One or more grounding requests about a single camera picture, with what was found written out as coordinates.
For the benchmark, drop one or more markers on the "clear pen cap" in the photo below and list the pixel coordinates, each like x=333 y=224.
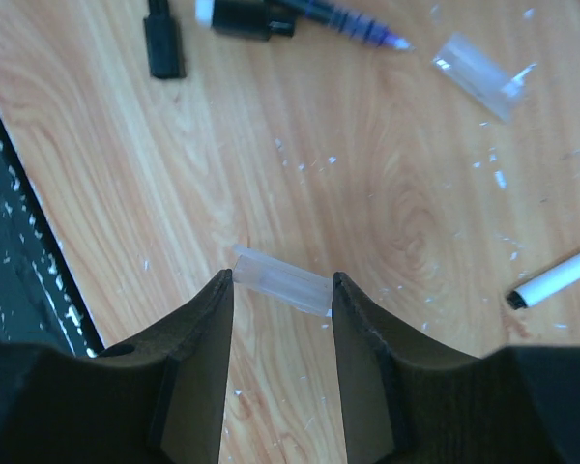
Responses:
x=480 y=77
x=302 y=289

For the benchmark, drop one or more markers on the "white pen black end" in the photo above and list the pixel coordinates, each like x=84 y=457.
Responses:
x=543 y=286

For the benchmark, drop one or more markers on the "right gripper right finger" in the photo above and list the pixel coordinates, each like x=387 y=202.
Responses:
x=408 y=398

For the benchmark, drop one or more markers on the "small black pen cap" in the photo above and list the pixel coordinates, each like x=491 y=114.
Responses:
x=163 y=42

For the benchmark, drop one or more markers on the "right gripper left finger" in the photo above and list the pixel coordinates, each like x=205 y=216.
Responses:
x=155 y=397

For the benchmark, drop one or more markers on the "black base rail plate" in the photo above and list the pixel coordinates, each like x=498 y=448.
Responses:
x=39 y=300

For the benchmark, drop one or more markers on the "dark purple pen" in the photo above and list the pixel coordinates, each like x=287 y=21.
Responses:
x=354 y=24

